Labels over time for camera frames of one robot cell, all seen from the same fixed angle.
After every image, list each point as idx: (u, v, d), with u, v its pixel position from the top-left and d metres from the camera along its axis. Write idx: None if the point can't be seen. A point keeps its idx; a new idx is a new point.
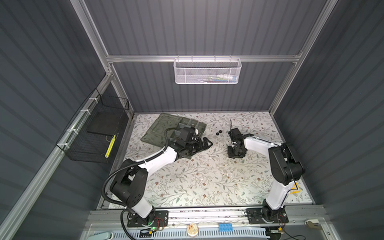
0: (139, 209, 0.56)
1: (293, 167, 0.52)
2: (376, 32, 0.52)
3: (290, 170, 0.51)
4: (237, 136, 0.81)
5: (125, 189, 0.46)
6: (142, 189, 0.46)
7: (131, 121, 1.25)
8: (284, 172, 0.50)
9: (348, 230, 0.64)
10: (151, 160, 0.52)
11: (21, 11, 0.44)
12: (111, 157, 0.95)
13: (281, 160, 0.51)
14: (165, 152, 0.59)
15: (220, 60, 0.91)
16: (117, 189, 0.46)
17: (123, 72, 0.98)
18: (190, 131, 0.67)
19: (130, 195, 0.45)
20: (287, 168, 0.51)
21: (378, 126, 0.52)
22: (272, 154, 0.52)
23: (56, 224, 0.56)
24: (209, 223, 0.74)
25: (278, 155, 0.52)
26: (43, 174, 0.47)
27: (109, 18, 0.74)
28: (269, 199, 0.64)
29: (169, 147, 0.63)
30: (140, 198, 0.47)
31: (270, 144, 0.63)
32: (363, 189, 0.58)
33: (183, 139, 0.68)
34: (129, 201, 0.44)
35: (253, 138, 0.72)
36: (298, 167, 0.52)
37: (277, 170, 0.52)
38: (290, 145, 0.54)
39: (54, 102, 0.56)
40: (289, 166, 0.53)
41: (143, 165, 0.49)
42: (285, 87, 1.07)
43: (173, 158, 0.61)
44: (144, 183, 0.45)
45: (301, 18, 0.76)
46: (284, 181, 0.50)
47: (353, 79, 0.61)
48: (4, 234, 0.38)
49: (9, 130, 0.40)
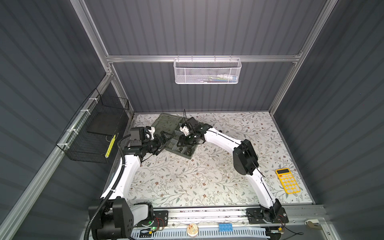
0: (138, 219, 0.56)
1: (250, 159, 0.62)
2: (376, 32, 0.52)
3: (248, 163, 0.61)
4: (195, 128, 0.79)
5: (113, 228, 0.41)
6: (129, 214, 0.42)
7: (131, 121, 1.25)
8: (245, 167, 0.59)
9: (348, 229, 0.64)
10: (119, 184, 0.46)
11: (21, 11, 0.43)
12: (111, 157, 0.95)
13: (242, 158, 0.58)
14: (126, 166, 0.52)
15: (220, 60, 0.91)
16: (105, 231, 0.40)
17: (122, 72, 0.98)
18: (140, 128, 0.63)
19: (121, 230, 0.40)
20: (246, 163, 0.59)
21: (377, 126, 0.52)
22: (235, 155, 0.58)
23: (56, 224, 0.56)
24: (209, 223, 0.74)
25: (241, 156, 0.58)
26: (40, 180, 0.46)
27: (109, 18, 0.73)
28: (261, 200, 0.67)
29: (127, 155, 0.56)
30: (132, 219, 0.44)
31: (232, 141, 0.65)
32: (363, 189, 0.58)
33: (138, 139, 0.63)
34: (125, 232, 0.40)
35: (213, 133, 0.71)
36: (254, 158, 0.61)
37: (239, 166, 0.61)
38: (247, 141, 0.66)
39: (53, 102, 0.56)
40: (248, 159, 0.62)
41: (113, 195, 0.43)
42: (285, 87, 1.07)
43: (138, 161, 0.55)
44: (127, 209, 0.41)
45: (302, 18, 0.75)
46: (247, 173, 0.59)
47: (353, 80, 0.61)
48: (4, 234, 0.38)
49: (9, 130, 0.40)
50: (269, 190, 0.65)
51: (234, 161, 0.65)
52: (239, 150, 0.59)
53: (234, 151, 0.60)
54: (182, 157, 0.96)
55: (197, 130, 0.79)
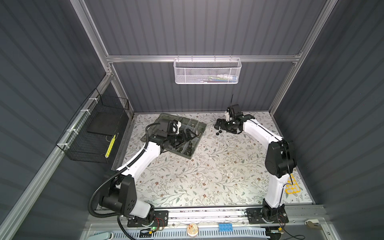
0: (139, 211, 0.57)
1: (287, 161, 0.55)
2: (376, 32, 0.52)
3: (283, 165, 0.53)
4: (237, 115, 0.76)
5: (116, 200, 0.44)
6: (134, 194, 0.45)
7: (131, 121, 1.25)
8: (279, 167, 0.52)
9: (348, 230, 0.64)
10: (134, 164, 0.49)
11: (21, 10, 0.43)
12: (111, 157, 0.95)
13: (277, 155, 0.52)
14: (146, 150, 0.55)
15: (220, 60, 0.91)
16: (108, 201, 0.44)
17: (123, 72, 0.98)
18: (169, 121, 0.66)
19: (122, 206, 0.43)
20: (280, 163, 0.52)
21: (377, 126, 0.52)
22: (270, 148, 0.53)
23: (56, 224, 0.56)
24: (209, 223, 0.74)
25: (276, 151, 0.52)
26: (40, 180, 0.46)
27: (109, 17, 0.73)
28: (267, 197, 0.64)
29: (151, 142, 0.60)
30: (134, 201, 0.46)
31: (271, 136, 0.58)
32: (363, 189, 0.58)
33: (164, 131, 0.66)
34: (125, 210, 0.42)
35: (253, 124, 0.67)
36: (292, 163, 0.54)
37: (270, 164, 0.55)
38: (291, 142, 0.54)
39: (53, 102, 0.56)
40: (284, 161, 0.55)
41: (126, 172, 0.46)
42: (285, 87, 1.07)
43: (158, 150, 0.58)
44: (133, 190, 0.44)
45: (301, 18, 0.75)
46: (277, 174, 0.53)
47: (353, 79, 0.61)
48: (4, 234, 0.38)
49: (9, 130, 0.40)
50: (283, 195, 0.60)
51: (267, 156, 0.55)
52: (277, 145, 0.54)
53: (270, 144, 0.55)
54: (182, 157, 0.96)
55: (238, 117, 0.76)
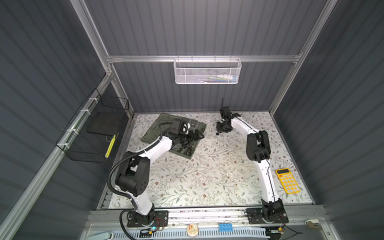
0: (144, 202, 0.58)
1: (263, 149, 0.68)
2: (376, 32, 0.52)
3: (260, 152, 0.66)
4: (226, 113, 0.92)
5: (131, 179, 0.48)
6: (147, 177, 0.49)
7: (131, 121, 1.25)
8: (255, 154, 0.66)
9: (348, 230, 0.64)
10: (150, 149, 0.55)
11: (22, 11, 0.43)
12: (111, 157, 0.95)
13: (254, 143, 0.65)
14: (161, 141, 0.62)
15: (220, 60, 0.91)
16: (123, 180, 0.48)
17: (123, 72, 0.98)
18: (181, 120, 0.72)
19: (135, 184, 0.47)
20: (256, 150, 0.66)
21: (377, 126, 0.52)
22: (249, 139, 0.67)
23: (56, 224, 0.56)
24: (209, 223, 0.74)
25: (253, 141, 0.65)
26: (41, 178, 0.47)
27: (108, 17, 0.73)
28: (263, 195, 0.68)
29: (164, 136, 0.66)
30: (146, 184, 0.50)
31: (250, 129, 0.72)
32: (364, 189, 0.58)
33: (176, 129, 0.73)
34: (137, 189, 0.47)
35: (238, 119, 0.81)
36: (267, 150, 0.67)
37: (250, 151, 0.69)
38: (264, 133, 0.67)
39: (53, 102, 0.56)
40: (260, 149, 0.68)
41: (143, 154, 0.52)
42: (285, 87, 1.07)
43: (170, 145, 0.64)
44: (147, 172, 0.48)
45: (301, 18, 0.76)
46: (257, 160, 0.67)
47: (353, 79, 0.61)
48: (4, 234, 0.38)
49: (9, 130, 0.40)
50: (274, 186, 0.67)
51: (247, 145, 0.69)
52: (253, 136, 0.67)
53: (248, 135, 0.70)
54: (182, 157, 0.96)
55: (227, 115, 0.91)
